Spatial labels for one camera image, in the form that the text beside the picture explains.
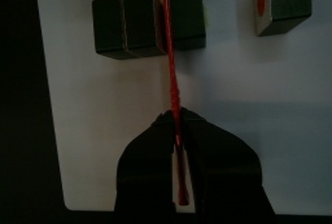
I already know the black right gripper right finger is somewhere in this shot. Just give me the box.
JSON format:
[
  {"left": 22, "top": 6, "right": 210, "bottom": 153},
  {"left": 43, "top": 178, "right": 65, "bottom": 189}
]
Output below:
[{"left": 180, "top": 107, "right": 277, "bottom": 224}]

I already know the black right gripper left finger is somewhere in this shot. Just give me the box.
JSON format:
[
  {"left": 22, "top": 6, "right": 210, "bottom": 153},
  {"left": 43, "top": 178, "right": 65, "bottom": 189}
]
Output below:
[{"left": 113, "top": 110, "right": 178, "bottom": 224}]

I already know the red toy knife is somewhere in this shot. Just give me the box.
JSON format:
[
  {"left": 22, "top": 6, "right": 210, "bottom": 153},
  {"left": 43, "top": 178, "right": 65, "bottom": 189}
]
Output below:
[{"left": 160, "top": 0, "right": 190, "bottom": 207}]

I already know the white cutting board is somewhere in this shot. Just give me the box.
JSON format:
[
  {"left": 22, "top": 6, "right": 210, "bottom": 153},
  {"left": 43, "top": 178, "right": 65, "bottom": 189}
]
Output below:
[{"left": 32, "top": 0, "right": 332, "bottom": 216}]

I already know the green sushi piece red-dot end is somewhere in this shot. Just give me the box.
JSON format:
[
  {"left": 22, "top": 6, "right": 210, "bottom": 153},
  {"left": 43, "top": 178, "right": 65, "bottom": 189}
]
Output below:
[{"left": 253, "top": 0, "right": 314, "bottom": 38}]

